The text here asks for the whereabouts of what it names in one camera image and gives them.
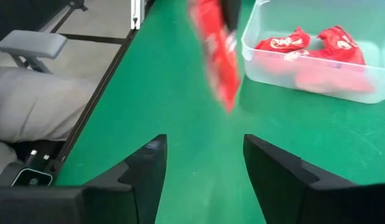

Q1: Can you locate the black smartphone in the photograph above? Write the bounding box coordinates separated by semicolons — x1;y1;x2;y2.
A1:
11;167;53;187

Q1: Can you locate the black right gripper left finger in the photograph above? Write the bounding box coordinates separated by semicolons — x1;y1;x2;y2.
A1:
0;134;168;224

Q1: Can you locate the black table edge frame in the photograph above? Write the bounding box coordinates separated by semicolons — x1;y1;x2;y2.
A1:
50;0;156;186

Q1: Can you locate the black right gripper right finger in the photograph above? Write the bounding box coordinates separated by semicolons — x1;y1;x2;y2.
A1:
243;134;385;224

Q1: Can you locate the aluminium frame post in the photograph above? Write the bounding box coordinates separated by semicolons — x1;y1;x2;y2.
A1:
130;0;146;30

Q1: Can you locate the red KitKat candy wrapper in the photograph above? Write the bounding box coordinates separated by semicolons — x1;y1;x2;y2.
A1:
284;49;375;94
316;24;366;66
187;0;242;113
254;26;312;54

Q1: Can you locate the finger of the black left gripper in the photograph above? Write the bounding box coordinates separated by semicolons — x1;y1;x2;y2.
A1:
221;0;243;32

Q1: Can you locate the person's leg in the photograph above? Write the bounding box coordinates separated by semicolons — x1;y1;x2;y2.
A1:
0;66;97;181

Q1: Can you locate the grey chair armrest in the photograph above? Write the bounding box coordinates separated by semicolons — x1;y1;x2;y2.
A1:
0;29;69;74

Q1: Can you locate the clear plastic bin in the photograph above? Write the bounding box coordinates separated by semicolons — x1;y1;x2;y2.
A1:
241;0;385;105

